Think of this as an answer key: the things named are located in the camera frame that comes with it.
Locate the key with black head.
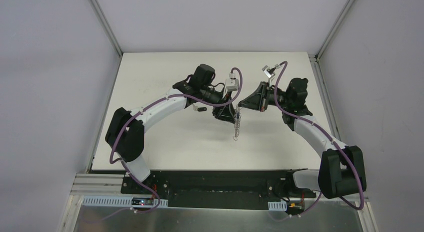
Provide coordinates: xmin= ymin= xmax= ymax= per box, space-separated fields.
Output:
xmin=193 ymin=106 xmax=208 ymax=112

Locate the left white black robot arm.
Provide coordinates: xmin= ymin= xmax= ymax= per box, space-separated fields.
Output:
xmin=105 ymin=64 xmax=243 ymax=194

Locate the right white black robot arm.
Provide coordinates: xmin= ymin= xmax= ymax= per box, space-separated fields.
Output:
xmin=238 ymin=78 xmax=367 ymax=200

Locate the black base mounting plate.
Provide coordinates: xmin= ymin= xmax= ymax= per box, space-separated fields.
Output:
xmin=120 ymin=169 xmax=316 ymax=210

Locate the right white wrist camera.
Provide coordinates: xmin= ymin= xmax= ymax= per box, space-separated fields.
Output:
xmin=261 ymin=64 xmax=280 ymax=82

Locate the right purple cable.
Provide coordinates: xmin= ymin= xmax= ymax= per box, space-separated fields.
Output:
xmin=273 ymin=61 xmax=366 ymax=218

